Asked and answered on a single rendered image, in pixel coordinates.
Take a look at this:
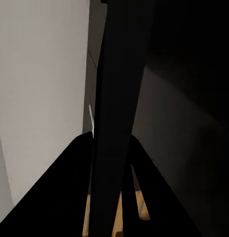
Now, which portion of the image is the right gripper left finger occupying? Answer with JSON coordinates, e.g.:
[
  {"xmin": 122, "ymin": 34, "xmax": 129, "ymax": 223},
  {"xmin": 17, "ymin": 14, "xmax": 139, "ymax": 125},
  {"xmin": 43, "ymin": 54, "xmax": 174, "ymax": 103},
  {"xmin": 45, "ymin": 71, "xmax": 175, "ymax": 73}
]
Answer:
[{"xmin": 0, "ymin": 131, "xmax": 94, "ymax": 237}]

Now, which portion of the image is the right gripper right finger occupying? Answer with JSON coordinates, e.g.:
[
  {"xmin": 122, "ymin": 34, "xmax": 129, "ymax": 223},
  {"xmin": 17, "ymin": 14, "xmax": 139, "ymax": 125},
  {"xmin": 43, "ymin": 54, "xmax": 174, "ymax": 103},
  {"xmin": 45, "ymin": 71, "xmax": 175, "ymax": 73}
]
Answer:
[{"xmin": 121, "ymin": 135, "xmax": 203, "ymax": 237}]

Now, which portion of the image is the keyboard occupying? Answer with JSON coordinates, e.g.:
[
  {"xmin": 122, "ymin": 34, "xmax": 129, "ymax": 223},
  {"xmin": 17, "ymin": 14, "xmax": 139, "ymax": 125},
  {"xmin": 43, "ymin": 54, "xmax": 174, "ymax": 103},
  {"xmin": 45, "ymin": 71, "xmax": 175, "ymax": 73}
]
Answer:
[{"xmin": 88, "ymin": 0, "xmax": 157, "ymax": 237}]

